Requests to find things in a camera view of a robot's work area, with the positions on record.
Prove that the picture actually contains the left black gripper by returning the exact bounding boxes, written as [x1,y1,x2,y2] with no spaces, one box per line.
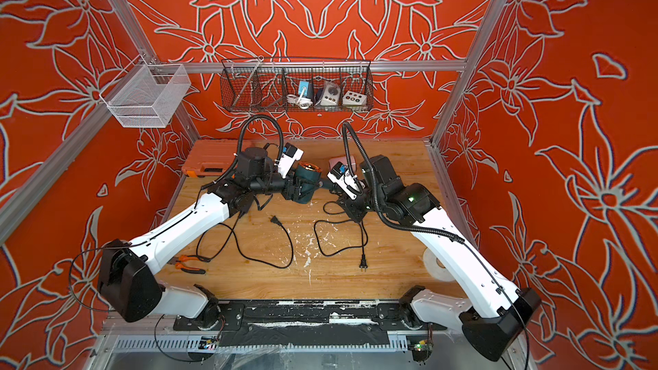
[251,167,320,202]

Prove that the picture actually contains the dark green hair dryer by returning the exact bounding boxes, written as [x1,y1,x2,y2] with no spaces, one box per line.
[292,161,323,204]

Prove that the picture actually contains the pink dryer black cord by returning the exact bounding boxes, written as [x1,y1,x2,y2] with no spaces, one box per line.
[313,199,369,272]

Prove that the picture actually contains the pink hair dryer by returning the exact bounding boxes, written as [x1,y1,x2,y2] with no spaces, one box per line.
[329,156,353,177]

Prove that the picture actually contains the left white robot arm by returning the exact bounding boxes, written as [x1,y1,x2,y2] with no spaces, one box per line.
[97,139,303,329]

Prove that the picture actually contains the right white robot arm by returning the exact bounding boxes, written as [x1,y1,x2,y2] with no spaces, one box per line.
[342,123,541,361]

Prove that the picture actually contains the orange plastic tool case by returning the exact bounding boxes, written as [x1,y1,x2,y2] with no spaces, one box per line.
[182,140,237,178]

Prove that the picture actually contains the blue white small box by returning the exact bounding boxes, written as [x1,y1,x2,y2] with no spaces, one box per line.
[296,81,313,99]

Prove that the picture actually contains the white round socket adapter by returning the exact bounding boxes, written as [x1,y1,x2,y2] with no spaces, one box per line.
[317,83,341,107]

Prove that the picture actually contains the white tape roll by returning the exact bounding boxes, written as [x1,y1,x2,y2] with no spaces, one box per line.
[423,248,455,283]

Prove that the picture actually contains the white power strip cube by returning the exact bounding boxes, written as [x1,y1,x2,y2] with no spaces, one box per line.
[342,91,367,109]

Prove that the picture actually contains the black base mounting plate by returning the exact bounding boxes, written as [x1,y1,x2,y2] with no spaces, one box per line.
[173,300,445,351]

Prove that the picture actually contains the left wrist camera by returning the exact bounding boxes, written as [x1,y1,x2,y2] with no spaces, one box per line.
[278,143,303,178]

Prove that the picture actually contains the black dryer power cord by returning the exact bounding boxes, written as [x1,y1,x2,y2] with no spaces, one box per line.
[194,205,295,270]

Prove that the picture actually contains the black wire wall basket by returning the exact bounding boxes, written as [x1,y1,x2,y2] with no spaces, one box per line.
[220,57,375,113]

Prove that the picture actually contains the orange handled pliers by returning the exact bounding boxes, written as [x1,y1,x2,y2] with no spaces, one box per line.
[167,255,207,275]

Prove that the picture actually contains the aluminium frame rail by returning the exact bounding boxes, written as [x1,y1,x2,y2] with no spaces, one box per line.
[152,58,466,74]

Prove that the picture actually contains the white mesh wall basket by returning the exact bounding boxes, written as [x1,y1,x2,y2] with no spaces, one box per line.
[101,64,191,128]

